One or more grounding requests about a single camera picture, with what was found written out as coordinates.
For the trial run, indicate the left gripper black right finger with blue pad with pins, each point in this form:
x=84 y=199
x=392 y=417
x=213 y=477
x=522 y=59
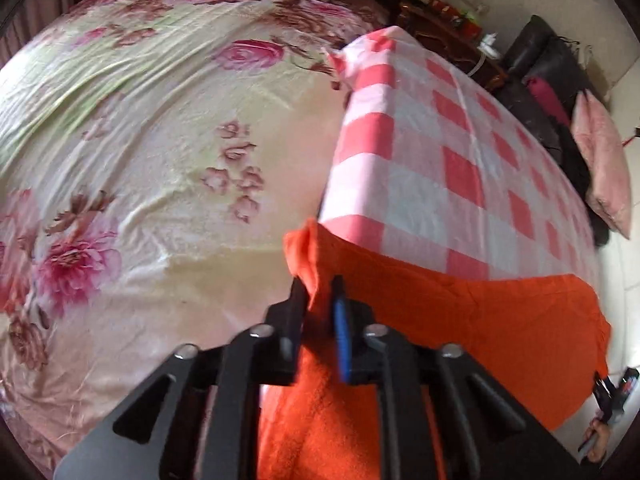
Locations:
x=357 y=362

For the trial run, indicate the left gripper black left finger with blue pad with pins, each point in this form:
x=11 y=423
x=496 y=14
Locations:
x=280 y=360

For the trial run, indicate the orange fleece pant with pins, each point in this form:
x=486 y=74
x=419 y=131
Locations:
x=541 y=338

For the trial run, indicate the person's right hand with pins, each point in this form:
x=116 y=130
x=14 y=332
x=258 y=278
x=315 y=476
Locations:
x=596 y=442

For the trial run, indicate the pink pillow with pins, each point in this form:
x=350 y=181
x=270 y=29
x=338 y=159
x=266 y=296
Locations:
x=597 y=138

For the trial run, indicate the pink white checkered cloth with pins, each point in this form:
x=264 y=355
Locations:
x=430 y=169

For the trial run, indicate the floral bed sheet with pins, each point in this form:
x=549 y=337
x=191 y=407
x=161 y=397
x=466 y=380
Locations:
x=153 y=155

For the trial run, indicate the magenta garment on chair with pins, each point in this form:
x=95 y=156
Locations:
x=547 y=99

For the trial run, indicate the black leather armchair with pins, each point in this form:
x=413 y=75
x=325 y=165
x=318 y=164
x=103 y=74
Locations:
x=538 y=51

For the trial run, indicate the dark wooden nightstand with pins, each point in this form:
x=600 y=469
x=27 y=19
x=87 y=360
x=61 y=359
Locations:
x=435 y=35

